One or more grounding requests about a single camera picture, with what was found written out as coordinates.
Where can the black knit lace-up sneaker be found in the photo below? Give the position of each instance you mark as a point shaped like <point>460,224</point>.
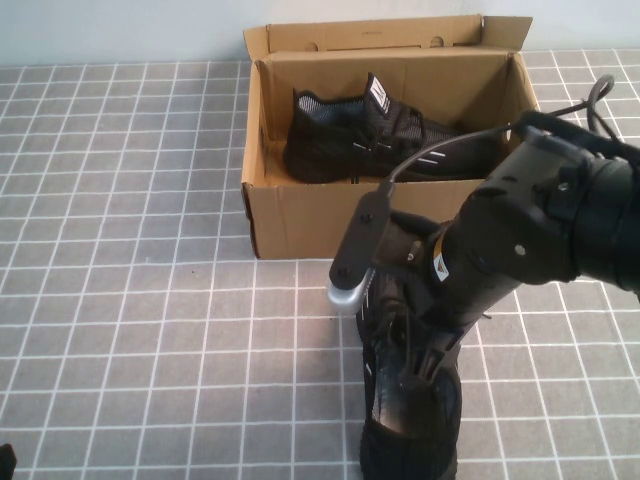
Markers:
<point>400,440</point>

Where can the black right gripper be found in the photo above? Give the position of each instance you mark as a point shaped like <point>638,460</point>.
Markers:
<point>500,240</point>

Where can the brown cardboard shoe box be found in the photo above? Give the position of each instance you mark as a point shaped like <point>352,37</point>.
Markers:
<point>300,220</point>

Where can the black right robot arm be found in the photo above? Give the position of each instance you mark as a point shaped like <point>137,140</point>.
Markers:
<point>610,225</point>

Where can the black sneaker with upright tongue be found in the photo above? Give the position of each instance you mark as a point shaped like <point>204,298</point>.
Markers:
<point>325,150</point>

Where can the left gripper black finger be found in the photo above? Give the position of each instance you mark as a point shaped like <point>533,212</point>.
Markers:
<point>6,465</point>

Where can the grey white-grid tablecloth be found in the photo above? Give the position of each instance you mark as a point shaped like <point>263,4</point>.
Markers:
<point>150,350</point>

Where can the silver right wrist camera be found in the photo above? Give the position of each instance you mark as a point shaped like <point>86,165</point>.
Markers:
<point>345,300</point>

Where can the black right camera bracket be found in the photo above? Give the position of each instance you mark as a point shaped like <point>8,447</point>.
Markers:
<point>362,230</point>

